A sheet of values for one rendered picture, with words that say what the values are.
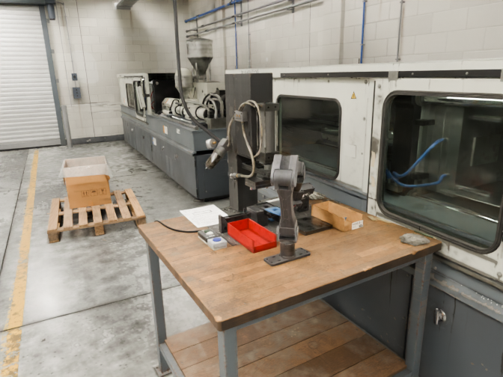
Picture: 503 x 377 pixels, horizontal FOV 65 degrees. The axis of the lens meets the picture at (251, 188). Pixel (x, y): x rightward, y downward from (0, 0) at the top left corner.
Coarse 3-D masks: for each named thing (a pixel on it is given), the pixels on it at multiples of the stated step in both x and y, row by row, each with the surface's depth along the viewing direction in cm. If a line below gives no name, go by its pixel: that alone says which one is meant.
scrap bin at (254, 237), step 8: (232, 224) 190; (240, 224) 193; (248, 224) 195; (256, 224) 188; (232, 232) 186; (240, 232) 178; (248, 232) 192; (256, 232) 189; (264, 232) 182; (240, 240) 179; (248, 240) 173; (256, 240) 182; (264, 240) 182; (272, 240) 177; (248, 248) 174; (256, 248) 170; (264, 248) 172
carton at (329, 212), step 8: (312, 208) 209; (320, 208) 203; (328, 208) 215; (336, 208) 210; (344, 208) 204; (320, 216) 204; (328, 216) 198; (336, 216) 193; (344, 216) 205; (352, 216) 200; (360, 216) 195; (336, 224) 194; (344, 224) 189; (352, 224) 192; (360, 224) 195
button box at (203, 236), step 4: (156, 220) 212; (164, 224) 203; (168, 228) 200; (172, 228) 198; (184, 232) 194; (188, 232) 194; (192, 232) 194; (200, 232) 187; (200, 236) 186; (204, 236) 181; (208, 236) 181; (212, 236) 181; (216, 236) 182; (204, 240) 181
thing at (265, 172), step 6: (246, 162) 214; (258, 162) 213; (270, 162) 196; (246, 168) 210; (258, 168) 200; (264, 168) 198; (270, 168) 197; (258, 174) 199; (264, 174) 194; (270, 174) 193; (246, 180) 198; (252, 180) 194; (258, 180) 193; (264, 180) 193; (252, 186) 193; (258, 186) 192; (264, 186) 194
